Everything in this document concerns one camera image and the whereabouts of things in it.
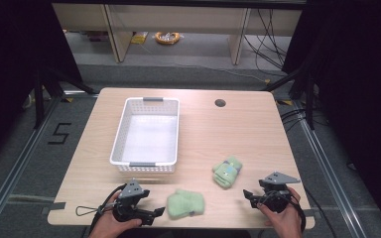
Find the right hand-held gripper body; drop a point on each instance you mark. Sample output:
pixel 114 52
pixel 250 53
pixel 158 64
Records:
pixel 276 195

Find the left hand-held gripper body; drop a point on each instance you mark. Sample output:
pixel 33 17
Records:
pixel 130 193

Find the white plastic basket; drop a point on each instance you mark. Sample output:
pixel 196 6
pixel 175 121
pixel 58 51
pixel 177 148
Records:
pixel 145 139

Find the person's right hand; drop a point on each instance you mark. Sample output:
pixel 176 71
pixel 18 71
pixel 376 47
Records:
pixel 287 221

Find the person's left hand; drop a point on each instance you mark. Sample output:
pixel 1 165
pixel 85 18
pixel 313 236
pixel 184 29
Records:
pixel 112 224

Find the grey tape strip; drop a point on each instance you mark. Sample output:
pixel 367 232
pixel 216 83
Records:
pixel 58 206
pixel 307 213

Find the yellow floor tape marker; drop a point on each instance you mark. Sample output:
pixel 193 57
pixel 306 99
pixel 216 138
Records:
pixel 286 102
pixel 68 99

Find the black metal stand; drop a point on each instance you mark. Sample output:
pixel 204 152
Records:
pixel 310 99
pixel 39 99

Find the black curtain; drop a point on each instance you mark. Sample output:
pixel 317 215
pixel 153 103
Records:
pixel 360 82
pixel 10 66

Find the yellow packet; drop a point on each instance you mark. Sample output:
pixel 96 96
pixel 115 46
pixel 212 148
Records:
pixel 139 38

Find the light wooden desk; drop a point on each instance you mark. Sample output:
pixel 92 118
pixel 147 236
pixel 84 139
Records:
pixel 178 16

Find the aluminium floor rail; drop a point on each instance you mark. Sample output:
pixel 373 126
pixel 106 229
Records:
pixel 20 158
pixel 330 178

